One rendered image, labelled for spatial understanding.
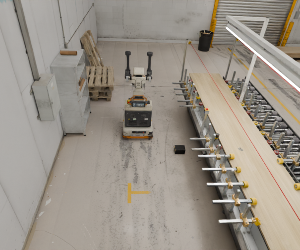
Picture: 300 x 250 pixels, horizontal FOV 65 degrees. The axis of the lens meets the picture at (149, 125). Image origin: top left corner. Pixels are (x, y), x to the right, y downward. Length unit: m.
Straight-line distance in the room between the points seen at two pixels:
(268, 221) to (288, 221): 0.23
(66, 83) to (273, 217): 3.77
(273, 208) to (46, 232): 3.00
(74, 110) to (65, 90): 0.47
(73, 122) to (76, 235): 2.25
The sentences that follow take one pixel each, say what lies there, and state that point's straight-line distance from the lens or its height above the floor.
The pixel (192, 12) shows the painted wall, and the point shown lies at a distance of 10.83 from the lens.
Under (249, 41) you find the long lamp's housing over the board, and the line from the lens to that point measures 3.48.
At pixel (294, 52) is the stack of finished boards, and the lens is 11.12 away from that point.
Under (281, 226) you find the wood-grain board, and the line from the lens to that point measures 3.17.
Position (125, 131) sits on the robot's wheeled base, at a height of 0.25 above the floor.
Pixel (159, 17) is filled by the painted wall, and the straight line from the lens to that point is 10.65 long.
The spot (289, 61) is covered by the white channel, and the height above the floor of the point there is 2.46.
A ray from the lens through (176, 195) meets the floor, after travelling 4.14.
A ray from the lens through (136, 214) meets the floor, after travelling 3.88.
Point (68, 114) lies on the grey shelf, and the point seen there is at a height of 0.54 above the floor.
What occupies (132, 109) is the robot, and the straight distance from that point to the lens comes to 4.66.
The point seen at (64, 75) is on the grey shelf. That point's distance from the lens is 4.54.
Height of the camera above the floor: 3.27
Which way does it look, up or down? 37 degrees down
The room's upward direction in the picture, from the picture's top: 4 degrees clockwise
